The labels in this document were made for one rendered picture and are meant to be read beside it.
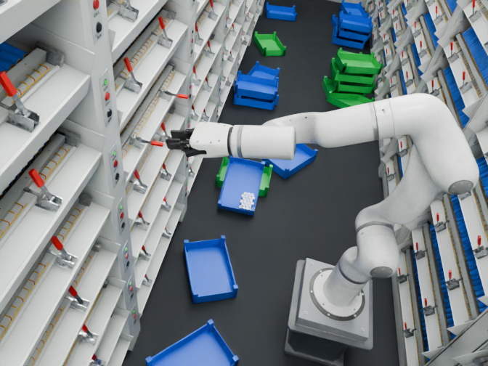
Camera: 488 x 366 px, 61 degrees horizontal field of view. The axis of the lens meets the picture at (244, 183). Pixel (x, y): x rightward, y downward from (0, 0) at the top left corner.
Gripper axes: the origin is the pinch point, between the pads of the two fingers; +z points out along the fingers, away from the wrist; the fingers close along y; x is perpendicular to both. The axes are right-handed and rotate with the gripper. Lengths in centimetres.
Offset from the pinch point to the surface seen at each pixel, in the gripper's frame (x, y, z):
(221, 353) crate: 101, 10, 0
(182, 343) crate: 96, 11, 15
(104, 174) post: -2.8, 18.3, 11.4
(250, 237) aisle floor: 102, -52, -1
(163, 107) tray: 8.0, -28.7, 15.5
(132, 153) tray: 7.7, -2.9, 16.2
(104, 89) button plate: -23.1, 14.4, 5.9
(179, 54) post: 0, -52, 15
